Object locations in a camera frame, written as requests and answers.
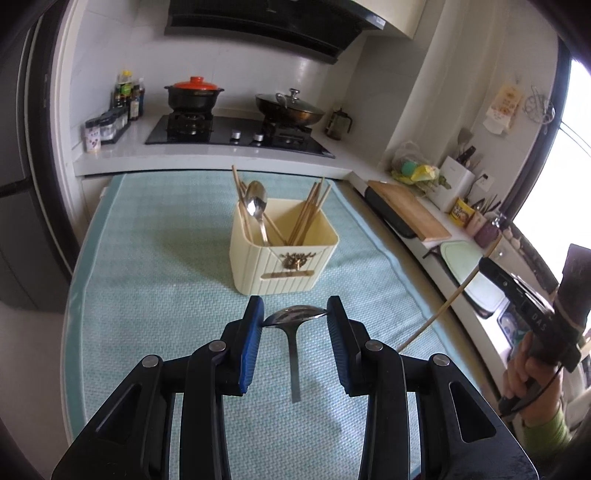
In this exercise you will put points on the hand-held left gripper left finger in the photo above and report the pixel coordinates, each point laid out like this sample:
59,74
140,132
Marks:
249,341

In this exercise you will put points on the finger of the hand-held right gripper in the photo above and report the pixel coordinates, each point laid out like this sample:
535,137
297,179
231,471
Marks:
508,286

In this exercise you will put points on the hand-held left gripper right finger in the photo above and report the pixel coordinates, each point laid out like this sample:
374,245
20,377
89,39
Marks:
339,341

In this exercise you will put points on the small steel spoon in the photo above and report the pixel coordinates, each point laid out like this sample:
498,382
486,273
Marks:
295,350

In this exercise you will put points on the thin bamboo chopstick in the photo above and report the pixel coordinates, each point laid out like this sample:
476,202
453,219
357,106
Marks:
443,310

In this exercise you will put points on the cream ribbed utensil holder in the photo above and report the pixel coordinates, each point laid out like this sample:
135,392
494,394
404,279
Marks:
258,267

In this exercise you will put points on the bundle of wooden chopsticks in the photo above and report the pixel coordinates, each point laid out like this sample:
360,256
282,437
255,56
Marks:
311,205

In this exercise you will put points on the large steel spoon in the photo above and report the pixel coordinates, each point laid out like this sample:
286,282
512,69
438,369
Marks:
256,196

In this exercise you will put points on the person's right forearm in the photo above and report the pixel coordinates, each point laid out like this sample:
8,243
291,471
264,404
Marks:
547,436

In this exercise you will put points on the person's right hand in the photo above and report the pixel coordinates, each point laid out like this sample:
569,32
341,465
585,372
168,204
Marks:
517,369

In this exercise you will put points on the pale green tray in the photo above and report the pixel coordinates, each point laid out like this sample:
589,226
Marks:
466,263

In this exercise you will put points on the purple cup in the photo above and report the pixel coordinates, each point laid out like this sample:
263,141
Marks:
487,235

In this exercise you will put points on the pink cup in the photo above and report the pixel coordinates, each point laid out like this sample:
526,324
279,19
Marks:
475,226

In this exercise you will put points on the window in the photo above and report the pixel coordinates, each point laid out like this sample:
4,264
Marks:
568,184

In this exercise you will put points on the teal woven table mat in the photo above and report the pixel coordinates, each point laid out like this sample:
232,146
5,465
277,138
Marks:
161,277

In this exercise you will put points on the wooden cutting board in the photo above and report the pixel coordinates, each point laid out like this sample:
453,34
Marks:
406,207

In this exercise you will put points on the black tray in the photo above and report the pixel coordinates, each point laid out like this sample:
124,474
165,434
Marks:
388,218

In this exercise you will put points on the plastic bag of produce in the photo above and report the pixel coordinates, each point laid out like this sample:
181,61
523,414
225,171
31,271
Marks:
415,170

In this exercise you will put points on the hanging printed cloth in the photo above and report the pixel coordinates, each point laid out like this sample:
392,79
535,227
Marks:
503,108

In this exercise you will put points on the black gas stove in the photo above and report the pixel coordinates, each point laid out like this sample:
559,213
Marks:
221,128

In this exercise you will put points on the dark french press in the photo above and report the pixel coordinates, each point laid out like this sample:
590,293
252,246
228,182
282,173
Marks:
339,125

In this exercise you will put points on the white kitchen counter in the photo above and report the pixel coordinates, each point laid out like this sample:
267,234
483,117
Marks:
134,152

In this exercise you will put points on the wok with glass lid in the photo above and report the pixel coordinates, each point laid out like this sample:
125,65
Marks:
288,113

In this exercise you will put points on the black clay pot red lid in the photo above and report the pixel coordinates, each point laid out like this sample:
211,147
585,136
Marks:
194,99

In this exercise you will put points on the labelled seasoning jar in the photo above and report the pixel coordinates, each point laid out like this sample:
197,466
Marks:
93,138

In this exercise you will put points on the dark refrigerator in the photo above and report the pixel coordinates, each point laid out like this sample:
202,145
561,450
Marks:
27,207

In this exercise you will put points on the dark sauce bottle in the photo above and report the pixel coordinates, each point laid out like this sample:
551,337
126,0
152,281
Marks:
141,94
134,106

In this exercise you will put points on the green cap sauce bottle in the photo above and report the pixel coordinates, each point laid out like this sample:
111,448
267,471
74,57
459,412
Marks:
123,90

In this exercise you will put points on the black range hood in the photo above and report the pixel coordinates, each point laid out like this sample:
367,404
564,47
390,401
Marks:
277,23

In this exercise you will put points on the white wall socket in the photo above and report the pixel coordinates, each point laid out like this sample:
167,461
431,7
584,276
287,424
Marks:
483,180

